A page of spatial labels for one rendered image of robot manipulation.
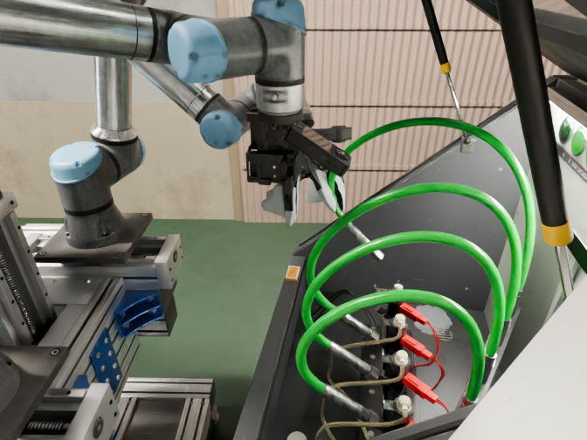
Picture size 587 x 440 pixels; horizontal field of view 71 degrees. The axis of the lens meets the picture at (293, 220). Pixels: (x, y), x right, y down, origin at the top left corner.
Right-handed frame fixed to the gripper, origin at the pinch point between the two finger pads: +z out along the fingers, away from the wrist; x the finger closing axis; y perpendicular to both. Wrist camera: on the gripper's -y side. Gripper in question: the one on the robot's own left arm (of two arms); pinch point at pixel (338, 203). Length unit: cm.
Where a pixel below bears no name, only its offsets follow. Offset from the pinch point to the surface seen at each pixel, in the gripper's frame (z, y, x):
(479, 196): 10.5, -29.9, 9.0
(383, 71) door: -93, 59, -165
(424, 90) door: -74, 50, -187
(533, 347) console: 24, -38, 32
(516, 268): 21.8, -27.6, 2.2
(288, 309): 16.6, 24.0, 2.5
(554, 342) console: 23, -40, 33
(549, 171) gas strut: 12, -44, 33
